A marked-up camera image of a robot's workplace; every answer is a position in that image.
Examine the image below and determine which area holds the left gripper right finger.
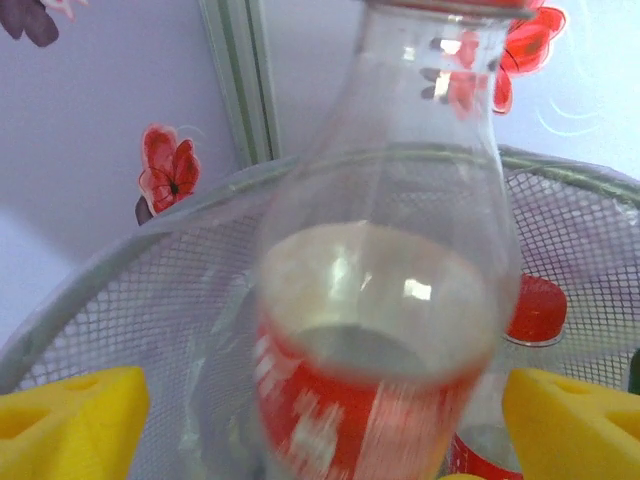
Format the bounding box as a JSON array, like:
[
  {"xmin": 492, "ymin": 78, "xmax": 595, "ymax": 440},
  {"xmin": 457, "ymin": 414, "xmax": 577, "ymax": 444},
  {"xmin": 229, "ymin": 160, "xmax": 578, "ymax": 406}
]
[{"xmin": 502, "ymin": 367, "xmax": 640, "ymax": 480}]

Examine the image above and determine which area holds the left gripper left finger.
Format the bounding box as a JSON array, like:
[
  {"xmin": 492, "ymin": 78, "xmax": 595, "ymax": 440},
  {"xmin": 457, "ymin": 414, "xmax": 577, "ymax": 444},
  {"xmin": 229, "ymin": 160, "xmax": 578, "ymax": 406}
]
[{"xmin": 0, "ymin": 366, "xmax": 150, "ymax": 480}]

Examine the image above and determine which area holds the red-capped clear cola bottle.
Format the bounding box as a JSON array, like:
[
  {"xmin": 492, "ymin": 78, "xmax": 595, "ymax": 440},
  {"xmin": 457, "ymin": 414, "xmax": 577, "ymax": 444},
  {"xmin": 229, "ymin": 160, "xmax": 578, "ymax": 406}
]
[
  {"xmin": 252, "ymin": 0, "xmax": 524, "ymax": 480},
  {"xmin": 447, "ymin": 273, "xmax": 570, "ymax": 480}
]

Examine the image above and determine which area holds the grey mesh waste bin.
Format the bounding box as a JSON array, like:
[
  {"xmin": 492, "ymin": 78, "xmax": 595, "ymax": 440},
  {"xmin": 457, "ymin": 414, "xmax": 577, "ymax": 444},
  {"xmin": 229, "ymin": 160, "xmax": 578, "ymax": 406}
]
[{"xmin": 0, "ymin": 142, "xmax": 640, "ymax": 480}]

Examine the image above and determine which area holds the aluminium corner post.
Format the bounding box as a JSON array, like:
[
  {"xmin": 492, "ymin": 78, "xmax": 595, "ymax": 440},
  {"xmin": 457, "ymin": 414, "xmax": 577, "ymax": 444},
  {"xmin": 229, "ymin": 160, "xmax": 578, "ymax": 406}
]
[{"xmin": 198, "ymin": 0, "xmax": 284, "ymax": 169}]

